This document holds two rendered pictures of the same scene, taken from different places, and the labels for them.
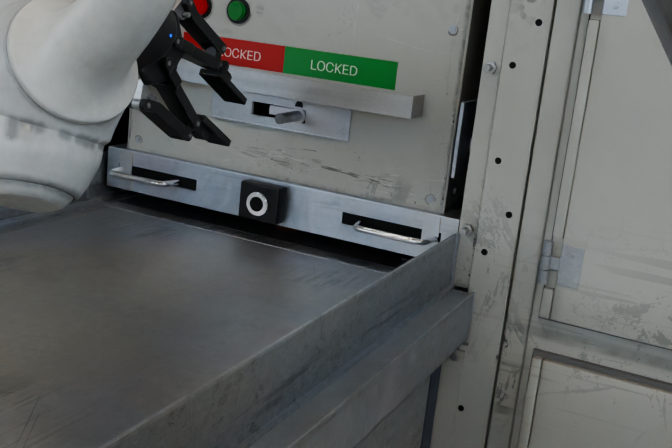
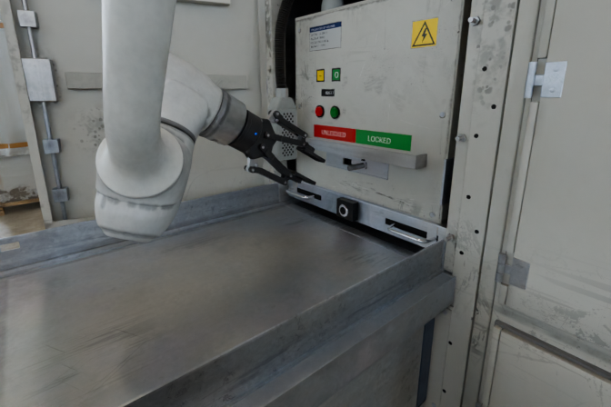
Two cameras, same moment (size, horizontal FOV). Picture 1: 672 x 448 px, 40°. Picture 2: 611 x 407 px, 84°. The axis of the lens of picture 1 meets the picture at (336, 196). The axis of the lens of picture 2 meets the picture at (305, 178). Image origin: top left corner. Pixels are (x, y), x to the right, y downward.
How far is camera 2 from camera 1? 42 cm
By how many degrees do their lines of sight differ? 26
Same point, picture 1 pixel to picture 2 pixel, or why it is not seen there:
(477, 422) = (460, 354)
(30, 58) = (103, 163)
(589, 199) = (533, 229)
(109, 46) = (120, 156)
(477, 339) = (458, 304)
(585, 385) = (533, 355)
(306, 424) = (272, 395)
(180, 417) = not seen: outside the picture
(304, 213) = (366, 216)
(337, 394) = (311, 365)
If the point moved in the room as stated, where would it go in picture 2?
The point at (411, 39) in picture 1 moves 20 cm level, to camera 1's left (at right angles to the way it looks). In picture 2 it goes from (418, 122) to (330, 118)
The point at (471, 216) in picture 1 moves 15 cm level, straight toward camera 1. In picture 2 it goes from (453, 229) to (431, 261)
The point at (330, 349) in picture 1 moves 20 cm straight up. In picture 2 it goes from (312, 332) to (313, 192)
